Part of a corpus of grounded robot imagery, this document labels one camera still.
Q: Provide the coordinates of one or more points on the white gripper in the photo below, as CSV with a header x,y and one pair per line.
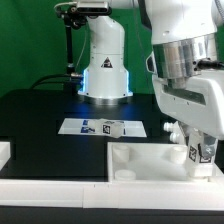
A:
x,y
200,105

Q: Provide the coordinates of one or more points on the white square tabletop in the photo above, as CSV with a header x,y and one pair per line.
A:
x,y
151,162

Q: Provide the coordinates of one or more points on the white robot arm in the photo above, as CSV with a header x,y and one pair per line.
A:
x,y
187,77

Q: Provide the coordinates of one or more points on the white U-shaped fence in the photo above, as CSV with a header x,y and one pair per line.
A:
x,y
122,195

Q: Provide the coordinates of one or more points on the white tag base sheet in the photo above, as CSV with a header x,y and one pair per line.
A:
x,y
75,126

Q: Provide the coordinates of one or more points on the black camera on stand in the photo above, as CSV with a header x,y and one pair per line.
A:
x,y
74,15

